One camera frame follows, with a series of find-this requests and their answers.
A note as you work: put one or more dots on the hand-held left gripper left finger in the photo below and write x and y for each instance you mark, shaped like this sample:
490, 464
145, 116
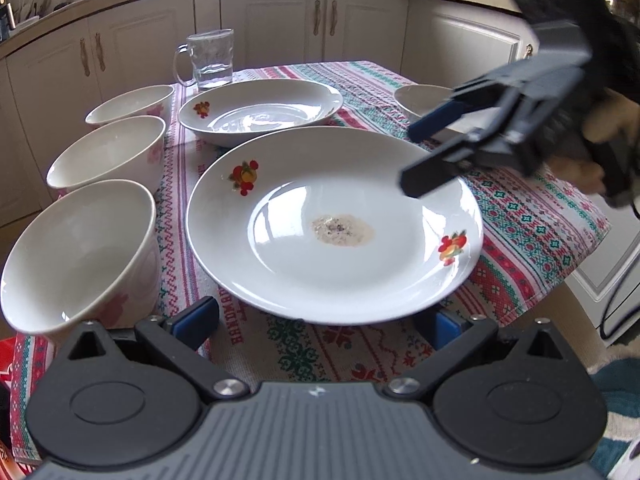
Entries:
197, 317

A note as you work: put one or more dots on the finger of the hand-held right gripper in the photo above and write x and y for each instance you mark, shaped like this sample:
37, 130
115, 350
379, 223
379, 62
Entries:
425, 175
435, 117

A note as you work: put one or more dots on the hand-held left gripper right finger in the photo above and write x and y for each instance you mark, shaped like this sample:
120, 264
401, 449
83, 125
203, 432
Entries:
445, 329

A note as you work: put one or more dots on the white bowl pink flower print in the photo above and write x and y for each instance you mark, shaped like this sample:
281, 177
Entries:
420, 100
130, 102
75, 260
105, 155

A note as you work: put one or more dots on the large white fruit-print plate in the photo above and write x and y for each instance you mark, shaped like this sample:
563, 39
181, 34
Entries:
325, 270

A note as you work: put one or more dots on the white fruit-print deep plate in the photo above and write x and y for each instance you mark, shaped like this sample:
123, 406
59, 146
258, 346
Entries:
260, 110

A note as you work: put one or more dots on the person's right hand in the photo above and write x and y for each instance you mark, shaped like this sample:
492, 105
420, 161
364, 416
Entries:
612, 120

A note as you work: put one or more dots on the red green patterned tablecloth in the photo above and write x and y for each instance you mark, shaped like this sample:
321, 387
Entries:
320, 345

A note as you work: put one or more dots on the teal patterned cloth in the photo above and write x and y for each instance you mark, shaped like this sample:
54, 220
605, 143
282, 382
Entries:
620, 395

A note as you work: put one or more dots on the red printed box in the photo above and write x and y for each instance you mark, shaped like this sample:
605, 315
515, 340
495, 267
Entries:
6, 375

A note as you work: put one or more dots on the clear glass mug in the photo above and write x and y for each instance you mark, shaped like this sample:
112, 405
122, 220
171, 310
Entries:
212, 60

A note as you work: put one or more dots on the black kitchen appliance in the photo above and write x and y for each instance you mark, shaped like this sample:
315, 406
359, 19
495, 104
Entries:
5, 5

